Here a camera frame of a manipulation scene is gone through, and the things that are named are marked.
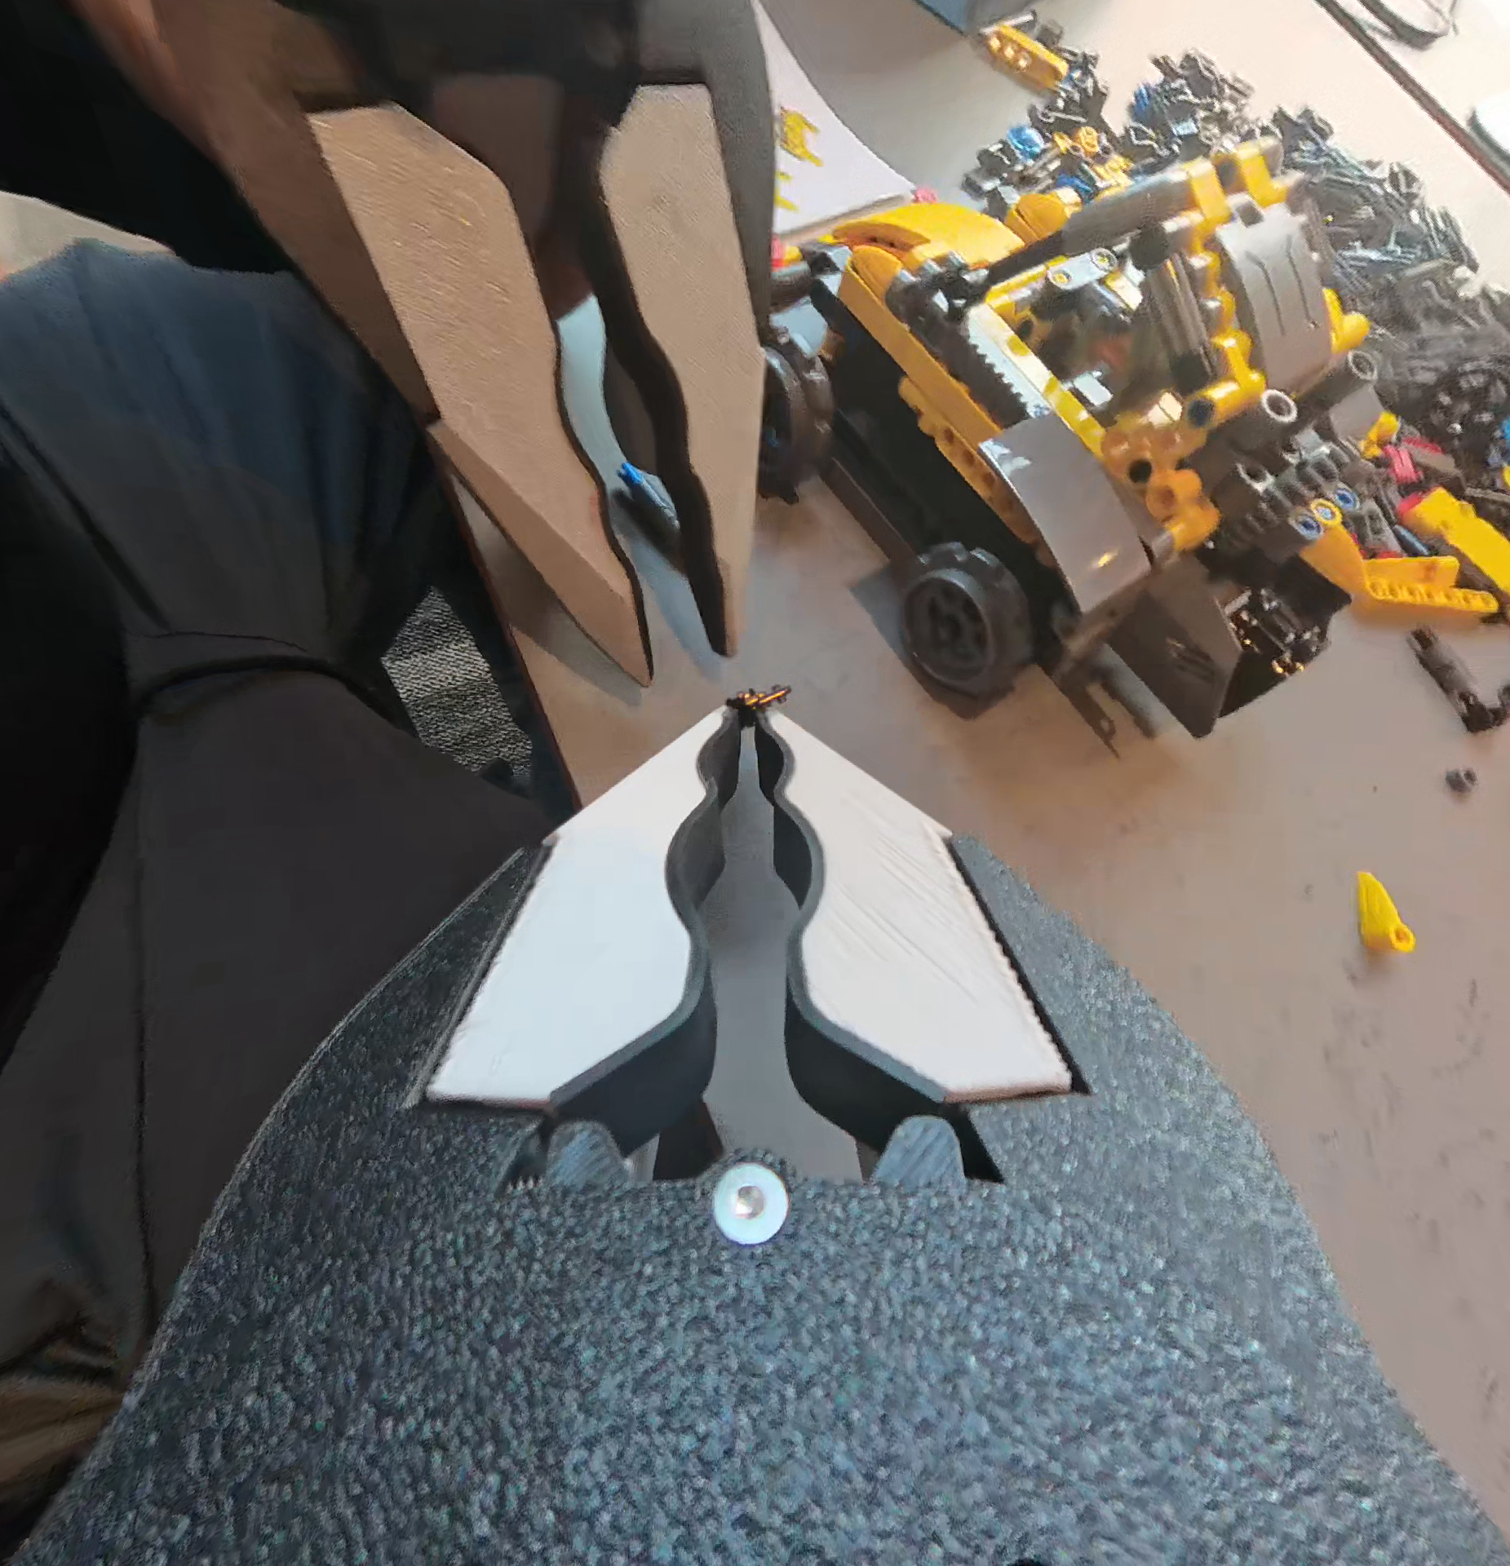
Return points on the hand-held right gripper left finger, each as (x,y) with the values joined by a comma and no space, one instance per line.
(572,954)

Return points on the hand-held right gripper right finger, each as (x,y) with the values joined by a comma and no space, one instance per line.
(914,941)

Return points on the instruction booklet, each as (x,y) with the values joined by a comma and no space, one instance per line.
(829,158)

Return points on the yellow toy brick vehicle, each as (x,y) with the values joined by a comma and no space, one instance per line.
(927,318)

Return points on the grey desk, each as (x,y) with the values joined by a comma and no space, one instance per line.
(1196,856)
(1490,36)

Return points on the black grey axle connector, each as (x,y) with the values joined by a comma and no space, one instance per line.
(1459,685)

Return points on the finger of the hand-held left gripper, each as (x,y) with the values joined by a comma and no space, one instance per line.
(463,305)
(694,269)

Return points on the pile of loose brick pieces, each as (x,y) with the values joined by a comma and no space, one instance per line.
(1379,220)

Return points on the small yellow tooth piece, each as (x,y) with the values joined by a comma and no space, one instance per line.
(1382,915)

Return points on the silver stand base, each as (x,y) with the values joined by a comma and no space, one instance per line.
(1508,122)

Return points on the yellow wide panel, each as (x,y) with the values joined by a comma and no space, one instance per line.
(1472,538)

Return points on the person's dark clothing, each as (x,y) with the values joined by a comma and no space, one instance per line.
(216,612)

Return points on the grey axle pin blue tip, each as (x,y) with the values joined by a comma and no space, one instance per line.
(635,476)

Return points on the yellow thick beam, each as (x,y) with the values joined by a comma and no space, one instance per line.
(1434,595)

